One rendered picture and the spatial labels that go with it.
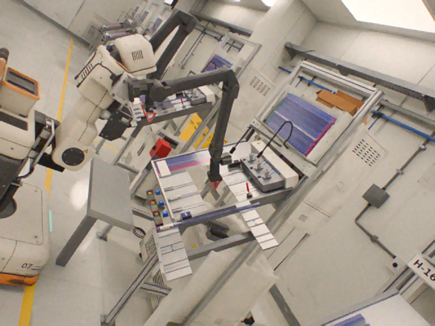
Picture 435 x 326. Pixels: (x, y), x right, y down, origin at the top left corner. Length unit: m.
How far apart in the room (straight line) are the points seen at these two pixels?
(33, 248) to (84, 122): 0.66
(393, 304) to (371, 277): 1.74
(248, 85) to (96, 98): 1.84
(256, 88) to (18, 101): 2.18
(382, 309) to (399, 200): 1.94
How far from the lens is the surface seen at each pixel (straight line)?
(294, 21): 5.33
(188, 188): 2.01
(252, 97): 3.27
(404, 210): 3.26
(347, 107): 2.43
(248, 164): 2.07
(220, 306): 2.39
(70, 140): 1.72
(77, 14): 10.20
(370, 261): 3.25
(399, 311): 1.48
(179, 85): 1.57
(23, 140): 1.55
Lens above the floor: 1.45
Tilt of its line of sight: 12 degrees down
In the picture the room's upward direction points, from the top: 37 degrees clockwise
